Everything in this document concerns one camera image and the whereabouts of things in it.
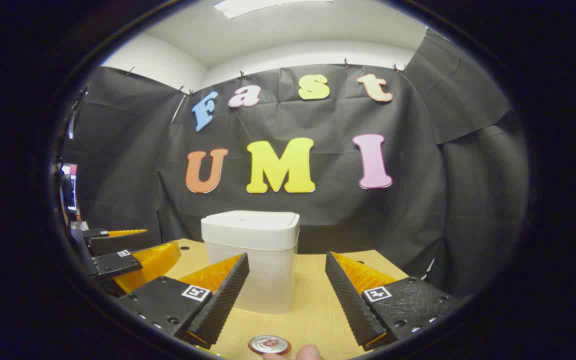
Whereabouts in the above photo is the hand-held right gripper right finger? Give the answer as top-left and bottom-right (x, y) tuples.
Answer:
(324, 251), (465, 352)

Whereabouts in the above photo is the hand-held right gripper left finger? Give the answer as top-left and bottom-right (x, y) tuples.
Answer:
(117, 252), (251, 351)

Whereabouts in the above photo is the red pop can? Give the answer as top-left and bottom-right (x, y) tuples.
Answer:
(248, 334), (292, 356)

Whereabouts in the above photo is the white desktop garbage bin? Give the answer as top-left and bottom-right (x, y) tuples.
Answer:
(200, 210), (301, 315)

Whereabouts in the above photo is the wooden desktop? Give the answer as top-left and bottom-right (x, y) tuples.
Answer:
(163, 238), (410, 360)

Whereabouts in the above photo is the computer monitor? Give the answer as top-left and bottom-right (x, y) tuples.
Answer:
(61, 162), (79, 211)

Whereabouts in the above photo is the black backdrop cloth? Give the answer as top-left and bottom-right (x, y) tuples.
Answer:
(60, 27), (529, 301)

